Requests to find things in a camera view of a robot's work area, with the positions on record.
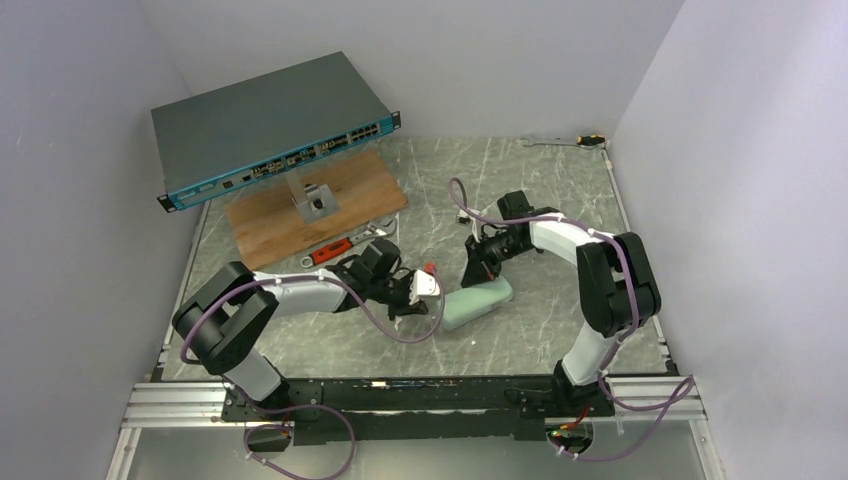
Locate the grey metal bracket stand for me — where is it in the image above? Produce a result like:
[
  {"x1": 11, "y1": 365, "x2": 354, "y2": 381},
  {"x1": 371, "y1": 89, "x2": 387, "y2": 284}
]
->
[{"x1": 284, "y1": 170, "x2": 340, "y2": 224}]

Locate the black yellow screwdriver handle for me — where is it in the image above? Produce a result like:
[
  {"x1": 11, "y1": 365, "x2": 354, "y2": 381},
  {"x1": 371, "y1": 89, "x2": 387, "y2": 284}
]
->
[{"x1": 576, "y1": 134, "x2": 606, "y2": 147}]

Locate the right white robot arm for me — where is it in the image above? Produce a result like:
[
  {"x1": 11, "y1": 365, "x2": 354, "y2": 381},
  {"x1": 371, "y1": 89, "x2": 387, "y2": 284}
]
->
[{"x1": 461, "y1": 190, "x2": 661, "y2": 400}]

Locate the mint green umbrella sleeve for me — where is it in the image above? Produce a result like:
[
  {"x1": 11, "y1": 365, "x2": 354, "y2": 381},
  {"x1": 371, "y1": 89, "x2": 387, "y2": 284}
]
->
[{"x1": 441, "y1": 278, "x2": 513, "y2": 331}]

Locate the grey blue network switch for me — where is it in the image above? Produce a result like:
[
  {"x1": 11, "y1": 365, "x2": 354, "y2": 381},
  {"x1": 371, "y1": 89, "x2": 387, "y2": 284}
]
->
[{"x1": 151, "y1": 51, "x2": 402, "y2": 213}]

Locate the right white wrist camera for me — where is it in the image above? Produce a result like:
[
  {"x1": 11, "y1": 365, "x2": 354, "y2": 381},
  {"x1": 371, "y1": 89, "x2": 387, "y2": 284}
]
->
[{"x1": 455, "y1": 209, "x2": 478, "y2": 229}]

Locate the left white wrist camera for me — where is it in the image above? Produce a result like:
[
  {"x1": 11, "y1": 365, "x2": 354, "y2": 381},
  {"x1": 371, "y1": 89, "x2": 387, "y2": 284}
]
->
[{"x1": 408, "y1": 269, "x2": 441, "y2": 305}]

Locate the wooden board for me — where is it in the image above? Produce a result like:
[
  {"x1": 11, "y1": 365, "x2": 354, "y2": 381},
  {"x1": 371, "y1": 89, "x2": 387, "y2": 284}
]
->
[{"x1": 226, "y1": 149, "x2": 408, "y2": 269}]

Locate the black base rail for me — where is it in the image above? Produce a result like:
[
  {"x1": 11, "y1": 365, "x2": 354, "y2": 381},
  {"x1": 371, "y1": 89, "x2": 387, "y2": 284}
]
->
[{"x1": 221, "y1": 374, "x2": 615, "y2": 446}]

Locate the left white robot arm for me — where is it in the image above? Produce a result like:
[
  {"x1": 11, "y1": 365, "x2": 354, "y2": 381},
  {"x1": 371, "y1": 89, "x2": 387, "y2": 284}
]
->
[{"x1": 172, "y1": 238, "x2": 441, "y2": 408}]

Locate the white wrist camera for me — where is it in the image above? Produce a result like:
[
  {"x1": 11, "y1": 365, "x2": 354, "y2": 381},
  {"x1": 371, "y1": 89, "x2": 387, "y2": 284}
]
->
[
  {"x1": 455, "y1": 209, "x2": 478, "y2": 229},
  {"x1": 408, "y1": 269, "x2": 441, "y2": 305}
]

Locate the red handled adjustable wrench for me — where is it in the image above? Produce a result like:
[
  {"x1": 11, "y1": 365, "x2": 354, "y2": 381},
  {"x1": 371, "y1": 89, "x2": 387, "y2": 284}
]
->
[{"x1": 300, "y1": 219, "x2": 397, "y2": 268}]

